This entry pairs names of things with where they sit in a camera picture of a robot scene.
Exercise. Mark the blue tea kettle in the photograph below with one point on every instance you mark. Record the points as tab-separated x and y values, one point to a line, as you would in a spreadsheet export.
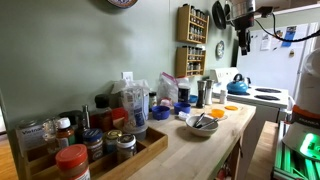
237	85

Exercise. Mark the lower wooden spice rack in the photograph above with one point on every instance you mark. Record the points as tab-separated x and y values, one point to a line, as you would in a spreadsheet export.
190	61

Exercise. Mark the white refrigerator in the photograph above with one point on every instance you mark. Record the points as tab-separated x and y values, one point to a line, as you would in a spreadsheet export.
273	63

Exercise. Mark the red lid spice jar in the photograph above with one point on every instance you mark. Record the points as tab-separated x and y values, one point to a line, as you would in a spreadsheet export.
72	163

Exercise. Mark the wall clock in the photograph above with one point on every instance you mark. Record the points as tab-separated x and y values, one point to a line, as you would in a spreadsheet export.
220	49

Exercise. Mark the orange lid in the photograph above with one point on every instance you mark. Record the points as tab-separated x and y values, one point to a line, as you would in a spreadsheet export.
233	108

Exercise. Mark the upper wooden spice rack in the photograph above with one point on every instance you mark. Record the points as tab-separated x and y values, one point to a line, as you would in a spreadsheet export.
192	25

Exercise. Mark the blue lid jar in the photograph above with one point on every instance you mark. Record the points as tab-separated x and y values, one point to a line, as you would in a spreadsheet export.
92	138

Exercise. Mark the ziplock plastic bag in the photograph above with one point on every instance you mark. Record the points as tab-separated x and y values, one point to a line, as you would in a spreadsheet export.
167	88

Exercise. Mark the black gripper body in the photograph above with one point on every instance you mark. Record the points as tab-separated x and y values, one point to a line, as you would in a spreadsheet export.
242	25

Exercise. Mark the white cap spice bottle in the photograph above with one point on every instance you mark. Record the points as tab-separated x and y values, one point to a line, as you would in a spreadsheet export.
65	133

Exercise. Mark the silver salt grinder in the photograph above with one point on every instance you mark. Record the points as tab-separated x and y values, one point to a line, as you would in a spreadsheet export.
209	88

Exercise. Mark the orange small cup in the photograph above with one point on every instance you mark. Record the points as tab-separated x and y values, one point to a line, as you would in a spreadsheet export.
217	113

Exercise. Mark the dark pepper grinder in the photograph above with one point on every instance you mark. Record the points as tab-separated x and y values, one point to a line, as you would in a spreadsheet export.
201	93

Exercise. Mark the silver lid glass jar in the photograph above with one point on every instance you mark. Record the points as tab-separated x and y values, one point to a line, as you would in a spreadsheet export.
126	147

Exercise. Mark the white stove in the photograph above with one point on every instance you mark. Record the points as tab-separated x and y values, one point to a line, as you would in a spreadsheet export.
270	106

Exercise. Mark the black cap sauce bottle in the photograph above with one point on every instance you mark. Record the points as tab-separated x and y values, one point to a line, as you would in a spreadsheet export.
103	112

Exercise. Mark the white wall outlet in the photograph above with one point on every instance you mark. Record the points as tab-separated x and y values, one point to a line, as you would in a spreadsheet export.
127	76

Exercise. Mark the black frying pan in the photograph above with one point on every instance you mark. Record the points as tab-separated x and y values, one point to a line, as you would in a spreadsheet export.
218	15

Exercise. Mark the wooden tray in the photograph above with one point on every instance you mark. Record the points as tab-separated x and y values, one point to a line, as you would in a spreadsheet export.
38	164

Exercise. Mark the clear plastic bag of goods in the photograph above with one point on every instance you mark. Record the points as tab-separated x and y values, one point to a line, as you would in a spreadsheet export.
134	98

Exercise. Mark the dark cylindrical canister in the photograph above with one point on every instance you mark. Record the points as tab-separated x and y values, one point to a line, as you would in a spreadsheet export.
183	93

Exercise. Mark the wooden spice rack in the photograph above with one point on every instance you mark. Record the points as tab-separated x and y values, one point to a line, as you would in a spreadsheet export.
190	61
192	25

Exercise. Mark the large glass storage jar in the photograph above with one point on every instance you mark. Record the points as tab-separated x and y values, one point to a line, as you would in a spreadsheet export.
30	135

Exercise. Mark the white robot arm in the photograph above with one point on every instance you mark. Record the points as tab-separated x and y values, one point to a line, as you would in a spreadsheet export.
303	135

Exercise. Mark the gold lid jar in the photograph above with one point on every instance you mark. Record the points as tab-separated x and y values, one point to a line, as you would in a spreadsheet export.
111	140

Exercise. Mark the white ceramic bowl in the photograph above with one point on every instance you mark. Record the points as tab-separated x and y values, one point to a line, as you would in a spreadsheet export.
205	128

